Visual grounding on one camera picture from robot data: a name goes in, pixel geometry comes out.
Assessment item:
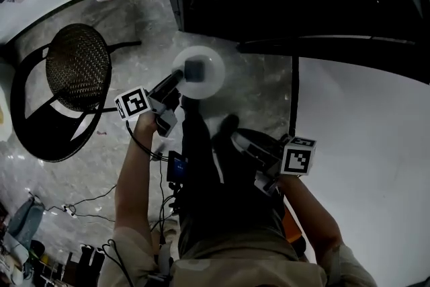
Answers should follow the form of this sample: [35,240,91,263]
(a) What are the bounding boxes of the person's right forearm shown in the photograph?
[278,174,344,263]

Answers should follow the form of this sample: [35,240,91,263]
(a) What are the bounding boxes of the white round plate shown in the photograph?
[171,45,226,100]

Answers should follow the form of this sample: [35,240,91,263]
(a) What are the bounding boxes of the black wicker chair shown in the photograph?
[9,22,142,163]

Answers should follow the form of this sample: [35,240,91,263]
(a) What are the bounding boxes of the white power strip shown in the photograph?
[62,204,78,220]

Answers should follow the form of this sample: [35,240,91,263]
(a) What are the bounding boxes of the person's black trousers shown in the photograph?
[176,110,290,259]

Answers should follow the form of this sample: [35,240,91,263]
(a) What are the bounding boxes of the black floor cable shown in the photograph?
[72,183,118,212]

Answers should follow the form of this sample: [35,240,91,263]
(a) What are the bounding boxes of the black cabinet fridge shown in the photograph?
[154,0,430,85]

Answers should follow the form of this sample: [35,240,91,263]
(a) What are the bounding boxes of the person's beige shirt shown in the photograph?
[100,227,377,287]

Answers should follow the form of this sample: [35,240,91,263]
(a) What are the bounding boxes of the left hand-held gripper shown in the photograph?
[114,69,185,138]

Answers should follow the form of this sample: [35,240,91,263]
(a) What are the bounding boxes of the person's right black shoe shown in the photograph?
[218,114,241,140]

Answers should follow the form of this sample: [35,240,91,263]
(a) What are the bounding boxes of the orange bag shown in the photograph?
[282,203,308,247]

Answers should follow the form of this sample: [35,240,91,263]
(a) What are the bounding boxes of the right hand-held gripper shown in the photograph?
[232,127,318,198]

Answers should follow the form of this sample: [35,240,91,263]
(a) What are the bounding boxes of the grey food piece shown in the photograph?
[183,59,207,83]

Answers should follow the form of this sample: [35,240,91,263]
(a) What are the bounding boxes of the person's left forearm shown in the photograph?
[113,112,162,236]

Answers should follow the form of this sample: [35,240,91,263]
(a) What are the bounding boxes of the small black monitor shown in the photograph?
[167,150,189,184]

